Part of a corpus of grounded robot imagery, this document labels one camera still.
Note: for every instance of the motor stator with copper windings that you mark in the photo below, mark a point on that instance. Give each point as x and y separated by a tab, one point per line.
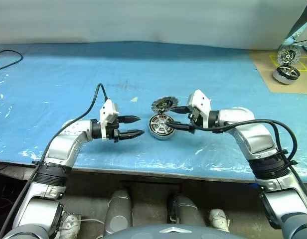
166	136

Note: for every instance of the dark grey robot right leg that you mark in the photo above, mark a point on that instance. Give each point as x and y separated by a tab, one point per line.
186	211

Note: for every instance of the dark grey spoked motor rotor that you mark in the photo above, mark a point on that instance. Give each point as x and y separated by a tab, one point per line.
157	125

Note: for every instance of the brown cardboard sheet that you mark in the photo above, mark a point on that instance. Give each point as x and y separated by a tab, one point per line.
264	69

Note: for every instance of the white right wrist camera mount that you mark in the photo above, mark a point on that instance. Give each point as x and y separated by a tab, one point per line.
200	102

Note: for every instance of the blue foam table mat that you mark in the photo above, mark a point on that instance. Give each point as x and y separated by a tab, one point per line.
143	74

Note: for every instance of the small pale tape scrap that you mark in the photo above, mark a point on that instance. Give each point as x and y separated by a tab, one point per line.
134	99

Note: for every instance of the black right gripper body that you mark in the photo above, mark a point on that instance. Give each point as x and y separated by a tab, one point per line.
195	120

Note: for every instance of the dark grey robot left leg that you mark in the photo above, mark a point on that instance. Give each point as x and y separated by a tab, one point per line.
118	211

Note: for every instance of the grey panel with blue bracket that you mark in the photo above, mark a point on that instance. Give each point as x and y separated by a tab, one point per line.
301	22

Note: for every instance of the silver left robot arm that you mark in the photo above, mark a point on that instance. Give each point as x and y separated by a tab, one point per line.
61	147

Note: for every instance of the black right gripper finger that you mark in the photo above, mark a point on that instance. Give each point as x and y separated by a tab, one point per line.
181	126
182	110

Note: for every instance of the grey robot torso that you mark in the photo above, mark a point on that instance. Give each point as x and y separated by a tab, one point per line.
168	232

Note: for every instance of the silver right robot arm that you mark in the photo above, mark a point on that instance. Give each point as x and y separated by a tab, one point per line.
255	139

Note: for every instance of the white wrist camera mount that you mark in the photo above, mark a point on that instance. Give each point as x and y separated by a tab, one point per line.
200	102
107	112

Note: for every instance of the silver rotor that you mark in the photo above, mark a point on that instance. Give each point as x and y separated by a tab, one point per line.
284	77

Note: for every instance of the round motor circuit board disc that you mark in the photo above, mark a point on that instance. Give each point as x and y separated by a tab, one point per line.
159	103

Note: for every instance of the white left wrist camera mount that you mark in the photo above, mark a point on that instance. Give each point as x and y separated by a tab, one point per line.
107	112

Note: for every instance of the dark grey robot leg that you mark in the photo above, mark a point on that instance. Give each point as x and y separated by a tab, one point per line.
186	211
118	211

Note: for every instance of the white shoe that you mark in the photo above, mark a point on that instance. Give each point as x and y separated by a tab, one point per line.
71	224
219	220

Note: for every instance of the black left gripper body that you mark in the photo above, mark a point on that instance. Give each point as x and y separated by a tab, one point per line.
112	130

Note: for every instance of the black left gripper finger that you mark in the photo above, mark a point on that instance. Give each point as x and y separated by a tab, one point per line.
131	134
128	119

